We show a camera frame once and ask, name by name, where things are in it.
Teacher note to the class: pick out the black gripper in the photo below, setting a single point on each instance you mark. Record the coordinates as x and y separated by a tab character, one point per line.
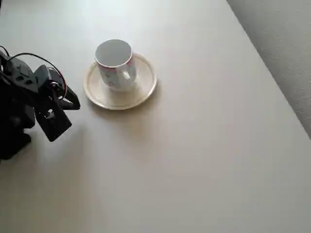
53	116

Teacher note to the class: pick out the turquoise floral cup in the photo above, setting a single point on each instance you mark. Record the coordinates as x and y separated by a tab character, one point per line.
113	54

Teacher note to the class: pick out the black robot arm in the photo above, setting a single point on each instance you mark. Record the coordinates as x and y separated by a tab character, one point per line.
14	102

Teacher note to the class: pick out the cream white saucer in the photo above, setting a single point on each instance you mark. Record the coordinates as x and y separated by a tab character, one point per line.
144	80

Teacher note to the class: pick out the black gripper camera mount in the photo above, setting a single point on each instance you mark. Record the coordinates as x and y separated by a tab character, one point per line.
54	123

